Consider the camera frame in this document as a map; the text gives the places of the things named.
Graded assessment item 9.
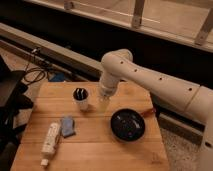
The blue object on floor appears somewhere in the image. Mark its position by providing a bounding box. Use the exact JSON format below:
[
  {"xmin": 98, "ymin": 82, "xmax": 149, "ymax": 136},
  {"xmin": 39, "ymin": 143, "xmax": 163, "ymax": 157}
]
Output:
[{"xmin": 50, "ymin": 73, "xmax": 65, "ymax": 82}]

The white plastic bottle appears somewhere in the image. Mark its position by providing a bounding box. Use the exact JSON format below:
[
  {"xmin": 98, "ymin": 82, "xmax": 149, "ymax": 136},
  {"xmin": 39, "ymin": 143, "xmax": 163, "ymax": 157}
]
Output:
[{"xmin": 41, "ymin": 122, "xmax": 61, "ymax": 167}]

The black cable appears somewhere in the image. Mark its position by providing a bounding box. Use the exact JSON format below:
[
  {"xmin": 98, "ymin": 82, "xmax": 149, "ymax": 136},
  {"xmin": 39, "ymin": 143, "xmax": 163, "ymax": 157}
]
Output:
[{"xmin": 22, "ymin": 46, "xmax": 54, "ymax": 85}]

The white cup with black inside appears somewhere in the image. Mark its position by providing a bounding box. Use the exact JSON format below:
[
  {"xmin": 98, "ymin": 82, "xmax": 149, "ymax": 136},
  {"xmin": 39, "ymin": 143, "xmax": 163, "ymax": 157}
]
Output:
[{"xmin": 73, "ymin": 88, "xmax": 89, "ymax": 111}]

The black chair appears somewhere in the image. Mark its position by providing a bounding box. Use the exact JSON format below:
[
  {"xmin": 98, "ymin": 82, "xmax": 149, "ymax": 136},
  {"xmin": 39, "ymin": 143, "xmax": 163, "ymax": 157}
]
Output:
[{"xmin": 0, "ymin": 55, "xmax": 33, "ymax": 171}]

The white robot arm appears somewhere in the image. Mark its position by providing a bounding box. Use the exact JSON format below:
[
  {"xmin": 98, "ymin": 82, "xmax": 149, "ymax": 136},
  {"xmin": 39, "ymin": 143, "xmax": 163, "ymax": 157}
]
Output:
[{"xmin": 99, "ymin": 49, "xmax": 213, "ymax": 171}]

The black round bowl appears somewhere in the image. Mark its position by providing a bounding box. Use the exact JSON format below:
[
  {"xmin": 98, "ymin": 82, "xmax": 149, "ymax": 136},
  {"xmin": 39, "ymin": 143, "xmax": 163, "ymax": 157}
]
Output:
[{"xmin": 110, "ymin": 108, "xmax": 146, "ymax": 142}]

